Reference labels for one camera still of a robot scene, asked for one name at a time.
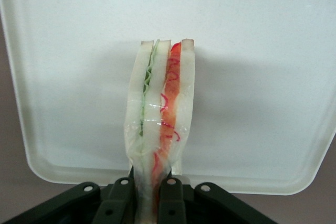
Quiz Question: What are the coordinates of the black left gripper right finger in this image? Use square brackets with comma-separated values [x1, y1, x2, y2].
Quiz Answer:
[156, 176, 278, 224]

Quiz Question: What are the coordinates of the beige plastic tray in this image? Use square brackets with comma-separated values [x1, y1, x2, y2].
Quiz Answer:
[0, 0, 336, 204]

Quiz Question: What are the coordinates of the triangle sandwich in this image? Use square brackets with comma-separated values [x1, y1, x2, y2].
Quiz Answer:
[122, 37, 196, 224]

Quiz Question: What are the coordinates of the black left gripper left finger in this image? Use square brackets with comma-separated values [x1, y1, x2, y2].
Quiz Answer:
[0, 176, 138, 224]

